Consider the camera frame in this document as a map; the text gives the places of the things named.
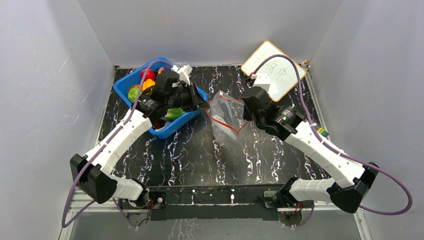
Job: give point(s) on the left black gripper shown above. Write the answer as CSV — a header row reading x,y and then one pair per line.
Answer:
x,y
196,101

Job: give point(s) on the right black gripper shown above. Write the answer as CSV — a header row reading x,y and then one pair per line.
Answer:
x,y
249,108

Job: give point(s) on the clear zip top bag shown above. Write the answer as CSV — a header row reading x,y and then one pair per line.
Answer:
x,y
229,127

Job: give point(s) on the green toy lettuce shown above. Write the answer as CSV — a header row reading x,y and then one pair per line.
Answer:
x,y
172,114

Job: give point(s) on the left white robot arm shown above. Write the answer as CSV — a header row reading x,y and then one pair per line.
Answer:
x,y
92,172

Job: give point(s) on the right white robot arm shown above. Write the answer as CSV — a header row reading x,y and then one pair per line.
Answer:
x,y
349,181

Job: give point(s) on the white dry-erase board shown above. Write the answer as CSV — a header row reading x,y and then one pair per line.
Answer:
x,y
281,72

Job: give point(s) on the yellow toy bell pepper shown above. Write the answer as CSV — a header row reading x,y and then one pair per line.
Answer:
x,y
147,86

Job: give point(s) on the red toy pomegranate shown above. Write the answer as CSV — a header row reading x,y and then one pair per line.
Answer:
x,y
148,74

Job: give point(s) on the green toy custard apple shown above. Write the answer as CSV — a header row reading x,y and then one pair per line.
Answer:
x,y
133,92

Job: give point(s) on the pack of coloured markers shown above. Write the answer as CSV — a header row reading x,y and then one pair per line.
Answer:
x,y
322,132

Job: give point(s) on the blue plastic bin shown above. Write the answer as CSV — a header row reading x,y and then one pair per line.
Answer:
x,y
126,84

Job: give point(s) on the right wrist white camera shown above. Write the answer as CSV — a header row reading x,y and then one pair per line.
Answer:
x,y
261,80

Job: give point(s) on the wrist white camera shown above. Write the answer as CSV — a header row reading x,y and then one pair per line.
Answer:
x,y
261,80
183,72

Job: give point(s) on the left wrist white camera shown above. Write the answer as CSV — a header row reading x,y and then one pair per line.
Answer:
x,y
183,72

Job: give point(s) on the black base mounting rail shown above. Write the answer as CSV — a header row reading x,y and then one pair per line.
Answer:
x,y
256,201

